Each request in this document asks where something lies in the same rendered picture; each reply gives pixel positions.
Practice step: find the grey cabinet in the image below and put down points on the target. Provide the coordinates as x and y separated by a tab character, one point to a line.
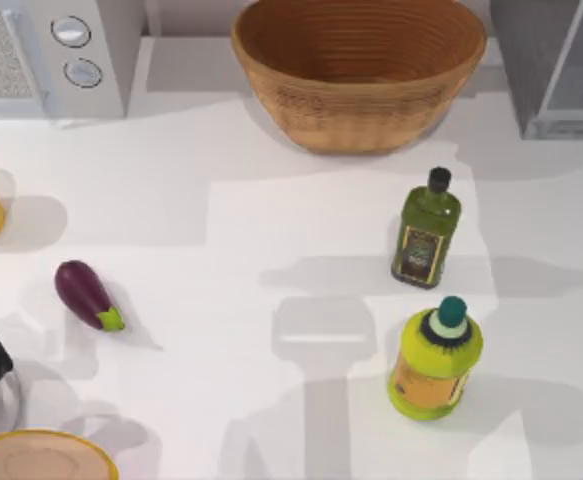
546	65

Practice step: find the yellow-green bottle with teal cap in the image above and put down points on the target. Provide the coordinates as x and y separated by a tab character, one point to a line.
433	370

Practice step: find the dark green oil bottle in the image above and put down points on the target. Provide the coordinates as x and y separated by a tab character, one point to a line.
423	235

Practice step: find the brown woven basket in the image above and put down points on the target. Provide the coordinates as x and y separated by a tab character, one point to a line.
358	75

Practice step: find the yellow rimmed round can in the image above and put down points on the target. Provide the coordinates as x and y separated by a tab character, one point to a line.
41	457

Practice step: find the white microwave knob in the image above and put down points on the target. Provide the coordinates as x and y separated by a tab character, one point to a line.
82	72
70	31

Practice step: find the pale microwave oven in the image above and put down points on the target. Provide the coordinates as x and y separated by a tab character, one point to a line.
101	60

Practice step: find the purple eggplant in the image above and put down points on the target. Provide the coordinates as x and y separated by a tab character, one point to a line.
83	295

